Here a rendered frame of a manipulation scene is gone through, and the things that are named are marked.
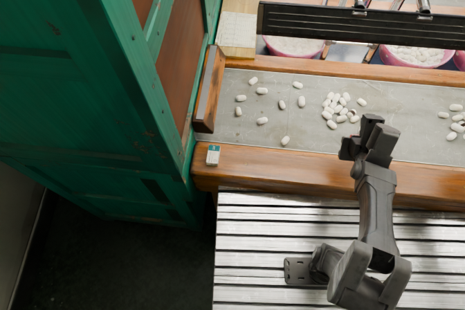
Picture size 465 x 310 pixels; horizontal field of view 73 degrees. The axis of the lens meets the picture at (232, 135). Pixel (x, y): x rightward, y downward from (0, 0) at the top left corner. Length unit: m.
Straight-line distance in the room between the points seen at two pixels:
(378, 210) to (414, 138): 0.54
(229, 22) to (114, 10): 0.87
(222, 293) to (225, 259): 0.09
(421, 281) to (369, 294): 0.50
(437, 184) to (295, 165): 0.41
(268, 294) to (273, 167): 0.35
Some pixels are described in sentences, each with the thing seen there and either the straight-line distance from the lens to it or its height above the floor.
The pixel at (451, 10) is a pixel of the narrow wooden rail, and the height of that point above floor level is 0.76.
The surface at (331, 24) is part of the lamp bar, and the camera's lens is 0.85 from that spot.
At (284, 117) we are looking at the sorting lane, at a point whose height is 0.74.
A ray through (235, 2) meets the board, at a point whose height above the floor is 0.78.
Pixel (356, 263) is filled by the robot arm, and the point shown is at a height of 1.10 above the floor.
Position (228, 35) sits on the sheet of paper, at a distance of 1.22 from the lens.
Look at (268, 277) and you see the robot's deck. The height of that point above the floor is 0.67.
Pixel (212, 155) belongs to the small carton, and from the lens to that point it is 0.94.
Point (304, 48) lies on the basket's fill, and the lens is 1.27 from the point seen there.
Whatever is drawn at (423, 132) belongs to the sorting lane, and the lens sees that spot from 1.18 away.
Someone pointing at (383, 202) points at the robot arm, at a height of 1.05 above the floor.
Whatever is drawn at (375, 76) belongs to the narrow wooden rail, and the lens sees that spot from 1.21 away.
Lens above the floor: 1.64
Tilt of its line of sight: 63 degrees down
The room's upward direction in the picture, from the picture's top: 2 degrees counter-clockwise
